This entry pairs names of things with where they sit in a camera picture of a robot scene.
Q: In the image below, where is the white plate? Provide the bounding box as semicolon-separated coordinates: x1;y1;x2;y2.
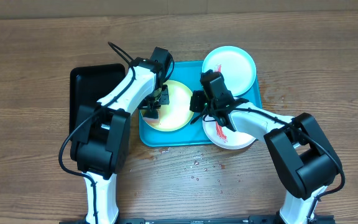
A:
203;116;256;150

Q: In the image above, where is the yellow-green rimmed plate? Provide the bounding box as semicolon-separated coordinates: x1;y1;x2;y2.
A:
140;80;194;131

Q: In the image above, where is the green and brown sponge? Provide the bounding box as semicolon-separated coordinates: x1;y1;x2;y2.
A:
142;109;160;123

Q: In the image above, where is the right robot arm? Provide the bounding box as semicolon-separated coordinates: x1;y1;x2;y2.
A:
190;70;345;223

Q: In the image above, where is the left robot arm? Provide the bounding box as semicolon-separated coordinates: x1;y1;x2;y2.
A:
61;44;174;223

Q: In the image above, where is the black plastic tray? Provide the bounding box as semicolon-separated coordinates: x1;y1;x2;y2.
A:
69;63;126;133

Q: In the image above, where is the light blue rimmed plate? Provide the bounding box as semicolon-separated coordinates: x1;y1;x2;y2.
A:
202;46;257;96

